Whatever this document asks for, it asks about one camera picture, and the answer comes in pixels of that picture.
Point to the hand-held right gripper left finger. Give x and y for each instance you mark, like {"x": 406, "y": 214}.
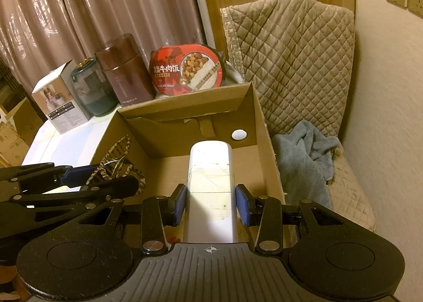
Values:
{"x": 180, "y": 204}

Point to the red instant rice bowl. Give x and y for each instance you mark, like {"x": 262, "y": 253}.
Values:
{"x": 185, "y": 69}

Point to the brown metal canister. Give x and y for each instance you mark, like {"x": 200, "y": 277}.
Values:
{"x": 125, "y": 70}

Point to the green glass jar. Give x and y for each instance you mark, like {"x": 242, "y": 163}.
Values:
{"x": 94, "y": 90}

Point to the printed cardboard carton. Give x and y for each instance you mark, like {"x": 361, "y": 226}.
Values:
{"x": 19, "y": 133}

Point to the brown cardboard box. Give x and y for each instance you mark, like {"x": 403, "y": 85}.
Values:
{"x": 165, "y": 136}

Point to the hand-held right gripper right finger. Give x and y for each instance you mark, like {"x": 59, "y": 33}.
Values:
{"x": 241, "y": 206}

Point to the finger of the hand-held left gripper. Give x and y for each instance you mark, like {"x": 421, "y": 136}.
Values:
{"x": 99, "y": 191}
{"x": 77, "y": 174}

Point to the white remote control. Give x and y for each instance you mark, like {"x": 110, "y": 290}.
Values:
{"x": 211, "y": 173}

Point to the pink patterned curtain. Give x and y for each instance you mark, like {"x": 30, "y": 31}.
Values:
{"x": 99, "y": 1}

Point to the grey blue towel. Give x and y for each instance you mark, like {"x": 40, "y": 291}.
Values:
{"x": 304, "y": 160}

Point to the checkered pastel tablecloth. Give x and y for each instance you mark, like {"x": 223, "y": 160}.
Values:
{"x": 66, "y": 146}

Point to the person's left forearm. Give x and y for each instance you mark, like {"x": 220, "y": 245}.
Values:
{"x": 8, "y": 283}

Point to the quilted beige chair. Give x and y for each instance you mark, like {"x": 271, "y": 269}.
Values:
{"x": 297, "y": 57}

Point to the white product box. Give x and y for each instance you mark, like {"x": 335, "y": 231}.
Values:
{"x": 62, "y": 100}

